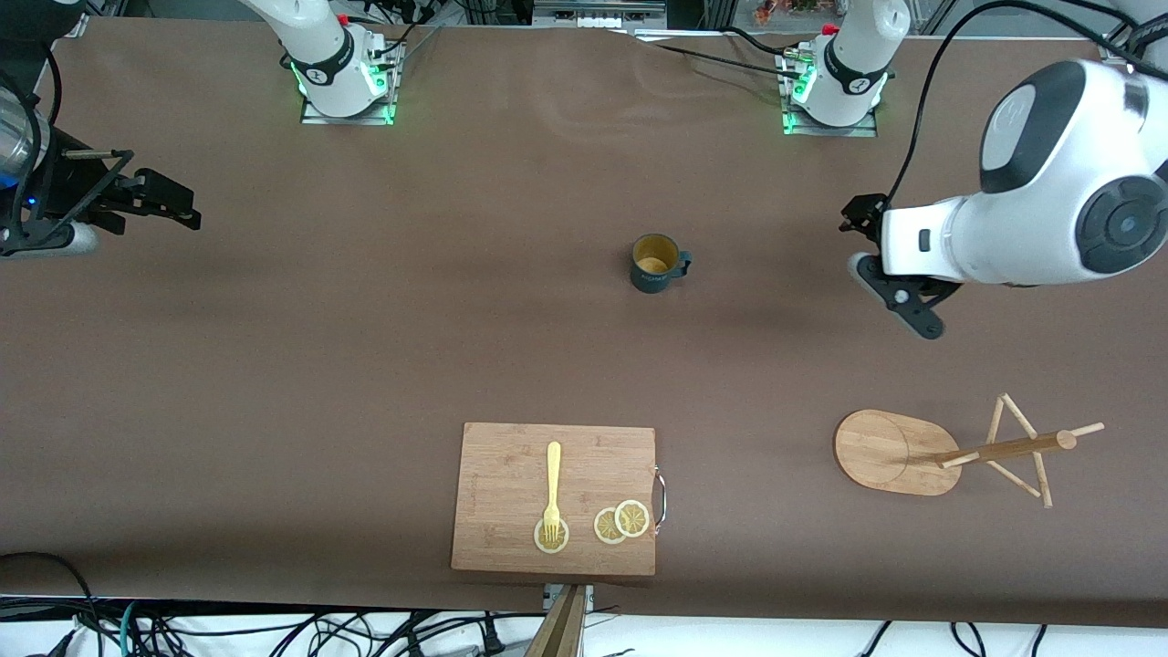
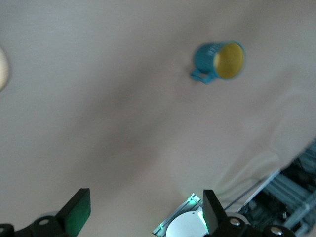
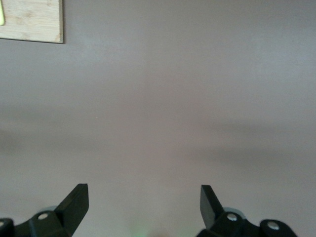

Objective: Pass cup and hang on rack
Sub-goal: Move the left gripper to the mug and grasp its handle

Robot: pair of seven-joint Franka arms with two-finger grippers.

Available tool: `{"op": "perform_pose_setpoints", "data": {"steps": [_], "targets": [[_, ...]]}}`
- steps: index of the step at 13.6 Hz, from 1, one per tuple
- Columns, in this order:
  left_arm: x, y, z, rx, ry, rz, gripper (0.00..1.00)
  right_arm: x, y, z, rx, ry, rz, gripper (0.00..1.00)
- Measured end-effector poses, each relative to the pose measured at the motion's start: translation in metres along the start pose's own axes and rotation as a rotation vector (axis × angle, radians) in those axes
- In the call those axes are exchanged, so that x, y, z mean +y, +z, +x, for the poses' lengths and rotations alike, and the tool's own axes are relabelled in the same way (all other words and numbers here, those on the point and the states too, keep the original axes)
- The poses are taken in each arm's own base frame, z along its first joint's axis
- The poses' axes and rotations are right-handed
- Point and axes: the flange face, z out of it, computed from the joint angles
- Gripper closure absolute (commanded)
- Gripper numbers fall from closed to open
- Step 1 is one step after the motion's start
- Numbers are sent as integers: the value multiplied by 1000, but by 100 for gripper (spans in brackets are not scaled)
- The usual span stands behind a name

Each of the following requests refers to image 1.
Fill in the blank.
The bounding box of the dark teal mug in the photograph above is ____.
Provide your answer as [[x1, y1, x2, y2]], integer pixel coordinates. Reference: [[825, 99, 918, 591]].
[[630, 234, 693, 295]]

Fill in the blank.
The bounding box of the grey power strip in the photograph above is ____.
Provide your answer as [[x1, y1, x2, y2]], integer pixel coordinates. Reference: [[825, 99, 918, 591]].
[[533, 0, 668, 29]]

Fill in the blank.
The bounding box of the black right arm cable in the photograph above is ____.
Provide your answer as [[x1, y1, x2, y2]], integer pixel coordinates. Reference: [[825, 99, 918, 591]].
[[0, 46, 138, 231]]

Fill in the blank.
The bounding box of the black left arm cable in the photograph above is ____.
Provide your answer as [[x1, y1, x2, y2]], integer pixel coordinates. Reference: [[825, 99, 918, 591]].
[[887, 0, 1168, 213]]

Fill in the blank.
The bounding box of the wooden mug rack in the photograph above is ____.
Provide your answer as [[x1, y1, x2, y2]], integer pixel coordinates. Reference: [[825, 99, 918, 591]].
[[834, 393, 1106, 509]]

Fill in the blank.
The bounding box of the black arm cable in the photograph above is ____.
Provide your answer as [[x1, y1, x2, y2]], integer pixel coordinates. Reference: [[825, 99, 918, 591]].
[[887, 0, 1168, 213], [0, 46, 138, 231]]

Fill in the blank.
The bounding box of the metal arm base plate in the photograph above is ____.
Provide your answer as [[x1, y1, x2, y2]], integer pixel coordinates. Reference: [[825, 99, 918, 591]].
[[781, 50, 880, 139], [299, 41, 400, 127]]

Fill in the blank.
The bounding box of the bamboo cutting board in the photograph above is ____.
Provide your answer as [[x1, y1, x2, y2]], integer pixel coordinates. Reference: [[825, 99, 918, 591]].
[[451, 422, 668, 577]]

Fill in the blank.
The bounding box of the black cable on table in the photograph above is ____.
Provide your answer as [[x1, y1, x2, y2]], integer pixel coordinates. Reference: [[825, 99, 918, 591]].
[[639, 26, 808, 81]]

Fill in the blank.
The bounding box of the thick black floor cable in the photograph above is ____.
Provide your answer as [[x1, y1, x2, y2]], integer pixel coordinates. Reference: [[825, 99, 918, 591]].
[[0, 551, 103, 657]]

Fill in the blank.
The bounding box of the yellow plastic fork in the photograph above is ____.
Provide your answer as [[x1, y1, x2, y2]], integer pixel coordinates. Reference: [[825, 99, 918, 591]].
[[543, 442, 563, 541]]

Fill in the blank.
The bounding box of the wooden post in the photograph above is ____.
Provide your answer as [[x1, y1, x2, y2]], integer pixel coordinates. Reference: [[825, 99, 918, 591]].
[[525, 584, 587, 657]]

